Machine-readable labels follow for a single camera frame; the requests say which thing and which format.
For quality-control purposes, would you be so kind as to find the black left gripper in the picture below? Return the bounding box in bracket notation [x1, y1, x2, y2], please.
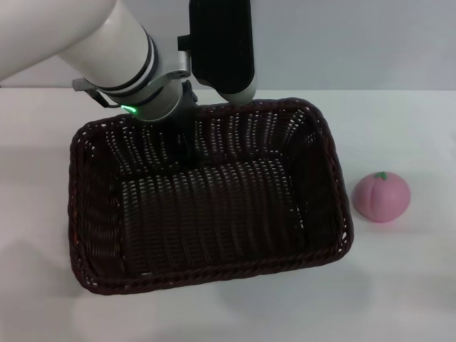
[170, 79, 201, 169]

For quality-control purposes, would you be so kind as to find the dark brown woven basket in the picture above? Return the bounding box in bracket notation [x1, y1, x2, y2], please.
[67, 96, 355, 296]

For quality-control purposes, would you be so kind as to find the pink toy peach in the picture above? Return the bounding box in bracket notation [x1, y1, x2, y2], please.
[351, 171, 411, 224]

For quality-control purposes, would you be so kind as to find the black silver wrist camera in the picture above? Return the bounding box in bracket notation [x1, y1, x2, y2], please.
[177, 0, 257, 107]

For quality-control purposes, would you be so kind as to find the grey cable clip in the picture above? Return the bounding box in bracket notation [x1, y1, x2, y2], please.
[72, 78, 120, 110]

